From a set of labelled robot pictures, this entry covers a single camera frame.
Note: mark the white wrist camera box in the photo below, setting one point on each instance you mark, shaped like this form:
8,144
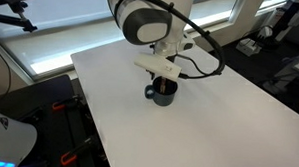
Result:
156,64

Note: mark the white device with blue light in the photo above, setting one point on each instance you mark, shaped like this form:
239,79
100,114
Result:
10,138

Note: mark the black perforated side table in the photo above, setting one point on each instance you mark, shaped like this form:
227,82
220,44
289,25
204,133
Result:
39,96

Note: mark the dark blue enamel mug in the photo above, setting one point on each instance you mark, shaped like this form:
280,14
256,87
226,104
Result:
164,99

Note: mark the white box on floor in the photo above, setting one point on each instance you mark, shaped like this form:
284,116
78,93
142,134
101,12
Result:
247,47

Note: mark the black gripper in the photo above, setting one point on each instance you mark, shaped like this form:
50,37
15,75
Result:
170,57

